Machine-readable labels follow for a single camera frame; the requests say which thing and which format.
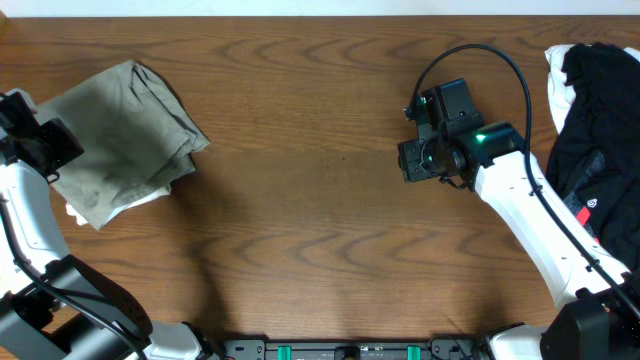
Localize khaki green shorts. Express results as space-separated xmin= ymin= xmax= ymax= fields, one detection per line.
xmin=36 ymin=60 xmax=210 ymax=229

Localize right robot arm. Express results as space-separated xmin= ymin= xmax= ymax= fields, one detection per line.
xmin=398 ymin=123 xmax=639 ymax=359

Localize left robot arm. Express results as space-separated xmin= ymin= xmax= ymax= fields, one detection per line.
xmin=1 ymin=116 xmax=214 ymax=359

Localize white Puma t-shirt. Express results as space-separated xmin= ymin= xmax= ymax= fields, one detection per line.
xmin=64 ymin=184 xmax=173 ymax=227

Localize white garment under pile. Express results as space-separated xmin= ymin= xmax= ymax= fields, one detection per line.
xmin=545 ymin=43 xmax=639 ymax=142

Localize black garment with red tag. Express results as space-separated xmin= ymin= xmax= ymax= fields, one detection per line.
xmin=544 ymin=41 xmax=640 ymax=271

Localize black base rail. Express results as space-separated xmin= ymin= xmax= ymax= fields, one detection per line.
xmin=222 ymin=337 xmax=490 ymax=360

